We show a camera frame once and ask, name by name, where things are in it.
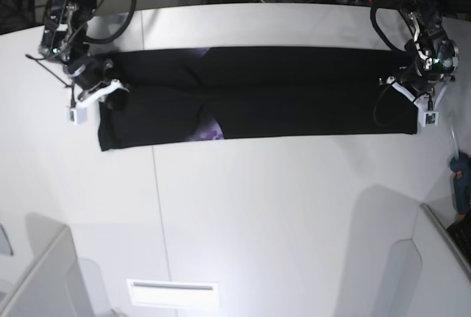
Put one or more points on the right white partition panel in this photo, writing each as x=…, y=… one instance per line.
x=425, y=275

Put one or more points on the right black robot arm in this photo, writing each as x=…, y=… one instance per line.
x=66, y=42

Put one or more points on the clear glue stick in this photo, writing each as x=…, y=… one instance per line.
x=453, y=139

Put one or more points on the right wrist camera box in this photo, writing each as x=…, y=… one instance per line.
x=76, y=115

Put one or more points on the left white partition panel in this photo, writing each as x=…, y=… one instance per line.
x=52, y=284

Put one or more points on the blue glue gun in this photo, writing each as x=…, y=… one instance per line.
x=460, y=167

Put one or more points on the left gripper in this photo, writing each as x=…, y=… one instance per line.
x=413, y=80

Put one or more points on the black T-shirt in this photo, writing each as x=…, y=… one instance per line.
x=182, y=95

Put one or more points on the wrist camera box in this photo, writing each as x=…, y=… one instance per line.
x=428, y=118
x=76, y=115

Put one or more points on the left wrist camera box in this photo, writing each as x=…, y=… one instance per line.
x=428, y=118

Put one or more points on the black keyboard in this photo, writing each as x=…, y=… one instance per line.
x=461, y=235

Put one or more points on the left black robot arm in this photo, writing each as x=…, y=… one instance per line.
x=435, y=57

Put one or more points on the white partition panel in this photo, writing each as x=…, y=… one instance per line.
x=425, y=275
x=52, y=284

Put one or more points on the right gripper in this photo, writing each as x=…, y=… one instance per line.
x=94, y=76

